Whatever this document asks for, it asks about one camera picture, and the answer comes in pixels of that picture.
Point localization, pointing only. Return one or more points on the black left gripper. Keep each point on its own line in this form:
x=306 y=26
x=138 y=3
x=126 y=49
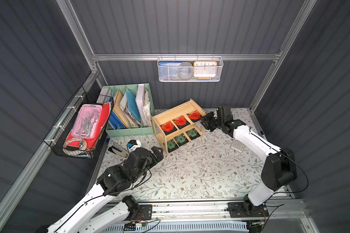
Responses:
x=153 y=156

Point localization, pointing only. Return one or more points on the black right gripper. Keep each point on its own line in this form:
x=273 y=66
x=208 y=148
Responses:
x=211 y=121

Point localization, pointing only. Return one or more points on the red tea bag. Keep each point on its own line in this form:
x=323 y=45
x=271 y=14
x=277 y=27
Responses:
x=168 y=128
x=181 y=122
x=194 y=116

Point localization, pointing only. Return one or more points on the green tea bag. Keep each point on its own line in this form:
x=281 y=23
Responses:
x=181 y=139
x=172 y=145
x=193 y=134

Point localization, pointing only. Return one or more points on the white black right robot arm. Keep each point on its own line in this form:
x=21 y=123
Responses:
x=279 y=167

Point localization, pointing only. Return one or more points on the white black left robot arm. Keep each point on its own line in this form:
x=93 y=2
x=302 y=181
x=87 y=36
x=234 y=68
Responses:
x=82 y=217

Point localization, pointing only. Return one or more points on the wooden two-tier shelf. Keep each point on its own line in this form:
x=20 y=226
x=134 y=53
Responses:
x=169 y=115

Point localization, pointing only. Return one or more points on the black stapler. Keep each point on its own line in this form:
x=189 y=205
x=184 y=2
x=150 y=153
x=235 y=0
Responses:
x=117 y=150

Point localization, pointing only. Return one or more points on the white calculator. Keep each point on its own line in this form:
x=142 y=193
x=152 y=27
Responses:
x=238 y=146

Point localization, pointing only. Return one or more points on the clear tape roll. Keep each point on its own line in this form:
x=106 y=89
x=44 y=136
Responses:
x=75 y=144

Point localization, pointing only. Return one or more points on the yellow white clock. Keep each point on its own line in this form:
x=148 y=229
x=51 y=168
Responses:
x=205 y=69

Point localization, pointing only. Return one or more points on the grey tape roll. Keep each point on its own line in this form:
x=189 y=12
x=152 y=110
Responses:
x=185 y=70

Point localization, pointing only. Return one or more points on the pink plastic case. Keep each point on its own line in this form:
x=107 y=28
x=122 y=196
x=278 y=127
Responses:
x=87 y=120

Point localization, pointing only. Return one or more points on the green file organizer box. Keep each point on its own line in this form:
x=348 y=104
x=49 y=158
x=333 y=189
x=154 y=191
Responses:
x=132 y=109

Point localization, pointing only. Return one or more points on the white wire wall basket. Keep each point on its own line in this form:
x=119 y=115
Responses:
x=192 y=59

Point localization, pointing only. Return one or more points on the blue box in wall basket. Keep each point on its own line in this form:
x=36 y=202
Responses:
x=168 y=71

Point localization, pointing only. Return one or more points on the black wire side basket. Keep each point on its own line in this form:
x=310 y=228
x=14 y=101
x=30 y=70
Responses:
x=61 y=130

